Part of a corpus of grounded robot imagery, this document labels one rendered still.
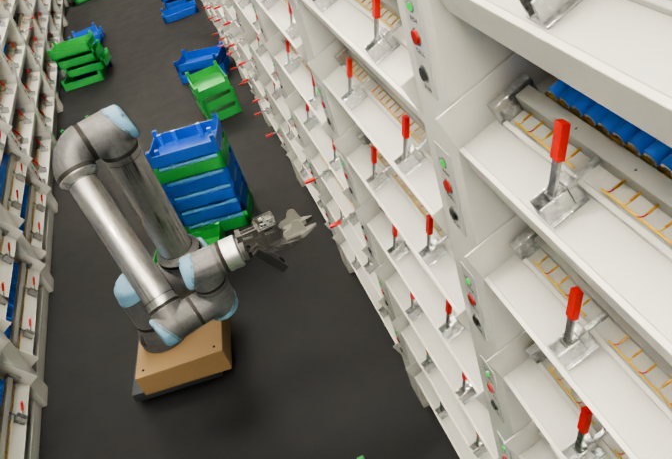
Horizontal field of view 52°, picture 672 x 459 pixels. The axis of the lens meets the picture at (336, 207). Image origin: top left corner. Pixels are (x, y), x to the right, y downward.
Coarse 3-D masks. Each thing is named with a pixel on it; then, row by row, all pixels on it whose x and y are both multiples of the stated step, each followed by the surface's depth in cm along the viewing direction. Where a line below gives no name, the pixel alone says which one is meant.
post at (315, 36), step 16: (304, 16) 134; (304, 32) 138; (320, 32) 136; (304, 48) 146; (320, 48) 138; (320, 80) 143; (336, 112) 146; (336, 128) 148; (352, 176) 156; (368, 192) 160; (384, 256) 171; (400, 336) 190; (416, 384) 200
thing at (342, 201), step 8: (312, 144) 229; (304, 152) 230; (312, 152) 231; (312, 160) 231; (320, 160) 228; (320, 168) 225; (328, 184) 217; (336, 184) 214; (336, 192) 211; (336, 200) 209; (344, 200) 206; (344, 208) 204; (352, 208) 202; (360, 232) 193; (360, 240) 191; (368, 256) 182
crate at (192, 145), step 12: (216, 120) 296; (156, 132) 298; (168, 132) 299; (180, 132) 300; (192, 132) 300; (204, 132) 301; (216, 132) 286; (156, 144) 299; (168, 144) 301; (180, 144) 298; (192, 144) 295; (204, 144) 282; (216, 144) 282; (156, 156) 284; (168, 156) 284; (180, 156) 284; (192, 156) 285; (156, 168) 287
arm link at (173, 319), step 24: (72, 144) 186; (72, 168) 185; (96, 168) 191; (72, 192) 187; (96, 192) 186; (96, 216) 185; (120, 216) 187; (120, 240) 184; (120, 264) 185; (144, 264) 184; (144, 288) 183; (168, 288) 185; (168, 312) 182; (192, 312) 183; (168, 336) 181
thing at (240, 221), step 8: (248, 192) 319; (248, 200) 313; (248, 208) 308; (240, 216) 304; (248, 216) 305; (224, 224) 306; (232, 224) 307; (240, 224) 307; (248, 224) 307; (192, 232) 308
